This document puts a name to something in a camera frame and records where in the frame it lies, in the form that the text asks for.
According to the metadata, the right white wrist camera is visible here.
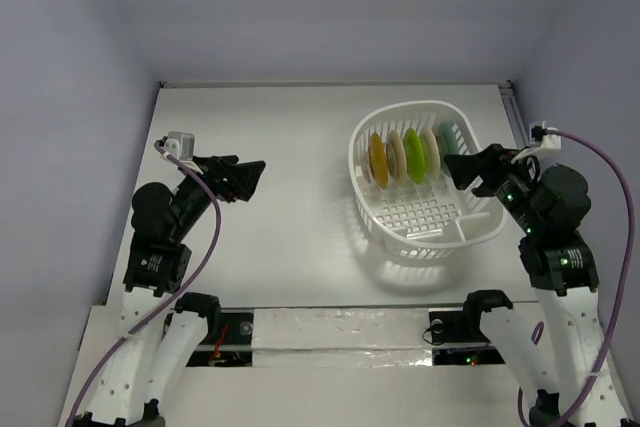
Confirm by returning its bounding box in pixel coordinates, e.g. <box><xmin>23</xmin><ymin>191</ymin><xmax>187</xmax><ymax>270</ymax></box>
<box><xmin>515</xmin><ymin>121</ymin><xmax>562</xmax><ymax>161</ymax></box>

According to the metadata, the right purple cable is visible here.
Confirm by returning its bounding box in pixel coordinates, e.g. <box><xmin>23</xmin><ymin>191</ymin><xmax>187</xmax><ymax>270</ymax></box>
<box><xmin>517</xmin><ymin>129</ymin><xmax>636</xmax><ymax>427</ymax></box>

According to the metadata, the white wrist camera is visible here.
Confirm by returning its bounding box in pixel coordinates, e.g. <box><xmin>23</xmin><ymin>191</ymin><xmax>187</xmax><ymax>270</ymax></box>
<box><xmin>515</xmin><ymin>121</ymin><xmax>562</xmax><ymax>161</ymax></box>
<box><xmin>160</xmin><ymin>131</ymin><xmax>195</xmax><ymax>163</ymax></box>

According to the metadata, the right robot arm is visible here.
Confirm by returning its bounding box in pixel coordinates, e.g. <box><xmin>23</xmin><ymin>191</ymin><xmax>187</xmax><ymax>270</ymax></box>
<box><xmin>427</xmin><ymin>144</ymin><xmax>635</xmax><ymax>426</ymax></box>

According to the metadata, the white plastic dish rack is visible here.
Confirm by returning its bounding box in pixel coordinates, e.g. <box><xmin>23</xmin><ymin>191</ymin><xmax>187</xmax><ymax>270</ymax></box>
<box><xmin>348</xmin><ymin>100</ymin><xmax>506</xmax><ymax>260</ymax></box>

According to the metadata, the foil covered front panel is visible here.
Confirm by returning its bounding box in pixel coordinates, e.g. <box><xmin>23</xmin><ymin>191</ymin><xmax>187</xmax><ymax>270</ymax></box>
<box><xmin>251</xmin><ymin>308</ymin><xmax>432</xmax><ymax>369</ymax></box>

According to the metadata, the beige plate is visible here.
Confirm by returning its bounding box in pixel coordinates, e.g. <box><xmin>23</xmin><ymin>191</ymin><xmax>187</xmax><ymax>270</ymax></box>
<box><xmin>386</xmin><ymin>130</ymin><xmax>408</xmax><ymax>186</ymax></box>

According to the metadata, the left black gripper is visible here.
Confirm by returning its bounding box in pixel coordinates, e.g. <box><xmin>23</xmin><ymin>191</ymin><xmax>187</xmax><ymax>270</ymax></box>
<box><xmin>171</xmin><ymin>153</ymin><xmax>264</xmax><ymax>238</ymax></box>

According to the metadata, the yellow patterned plate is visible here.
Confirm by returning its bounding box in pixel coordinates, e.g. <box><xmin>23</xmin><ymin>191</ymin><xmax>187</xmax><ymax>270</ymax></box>
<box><xmin>368</xmin><ymin>132</ymin><xmax>389</xmax><ymax>189</ymax></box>

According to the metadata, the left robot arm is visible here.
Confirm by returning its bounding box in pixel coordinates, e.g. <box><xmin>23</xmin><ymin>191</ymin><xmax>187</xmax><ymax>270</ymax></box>
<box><xmin>66</xmin><ymin>151</ymin><xmax>266</xmax><ymax>426</ymax></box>

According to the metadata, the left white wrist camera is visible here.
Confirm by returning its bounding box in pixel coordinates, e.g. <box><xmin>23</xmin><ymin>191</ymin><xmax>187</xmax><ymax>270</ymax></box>
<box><xmin>160</xmin><ymin>131</ymin><xmax>195</xmax><ymax>163</ymax></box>

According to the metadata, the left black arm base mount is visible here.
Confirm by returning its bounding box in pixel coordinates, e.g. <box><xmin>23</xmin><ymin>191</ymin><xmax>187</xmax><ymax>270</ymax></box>
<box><xmin>174</xmin><ymin>292</ymin><xmax>222</xmax><ymax>343</ymax></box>

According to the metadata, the pale green plate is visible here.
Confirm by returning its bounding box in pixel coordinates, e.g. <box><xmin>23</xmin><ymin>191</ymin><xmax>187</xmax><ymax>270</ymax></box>
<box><xmin>435</xmin><ymin>122</ymin><xmax>459</xmax><ymax>176</ymax></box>

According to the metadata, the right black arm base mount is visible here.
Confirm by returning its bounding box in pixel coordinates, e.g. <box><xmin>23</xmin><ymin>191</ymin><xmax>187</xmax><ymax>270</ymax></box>
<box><xmin>424</xmin><ymin>289</ymin><xmax>513</xmax><ymax>346</ymax></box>

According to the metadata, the lime green plate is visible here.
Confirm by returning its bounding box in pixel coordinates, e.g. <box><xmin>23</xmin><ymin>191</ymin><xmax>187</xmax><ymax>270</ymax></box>
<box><xmin>403</xmin><ymin>128</ymin><xmax>426</xmax><ymax>184</ymax></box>

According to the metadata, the cream plate with black spot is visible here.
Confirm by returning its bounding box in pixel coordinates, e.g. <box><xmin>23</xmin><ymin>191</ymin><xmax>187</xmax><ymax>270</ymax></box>
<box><xmin>419</xmin><ymin>126</ymin><xmax>441</xmax><ymax>180</ymax></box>

